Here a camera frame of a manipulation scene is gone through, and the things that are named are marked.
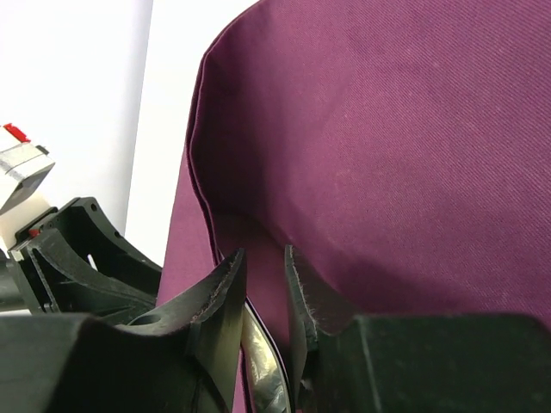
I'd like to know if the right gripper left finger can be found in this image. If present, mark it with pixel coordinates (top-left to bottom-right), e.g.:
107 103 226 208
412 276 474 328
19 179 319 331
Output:
1 249 246 412

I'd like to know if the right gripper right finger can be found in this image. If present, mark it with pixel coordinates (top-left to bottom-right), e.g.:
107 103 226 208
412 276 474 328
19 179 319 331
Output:
284 245 550 412

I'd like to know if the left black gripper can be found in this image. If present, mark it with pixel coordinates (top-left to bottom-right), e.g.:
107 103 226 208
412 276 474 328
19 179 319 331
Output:
1 197 161 321

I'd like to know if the purple surgical drape cloth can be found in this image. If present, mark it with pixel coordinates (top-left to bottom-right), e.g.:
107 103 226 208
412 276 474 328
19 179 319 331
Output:
154 0 551 413

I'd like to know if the stainless steel instrument tray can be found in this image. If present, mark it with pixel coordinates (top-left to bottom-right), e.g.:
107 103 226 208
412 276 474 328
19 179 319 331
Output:
241 299 292 413

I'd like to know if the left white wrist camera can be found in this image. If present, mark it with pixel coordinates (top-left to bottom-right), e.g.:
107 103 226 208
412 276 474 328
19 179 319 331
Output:
1 123 55 252

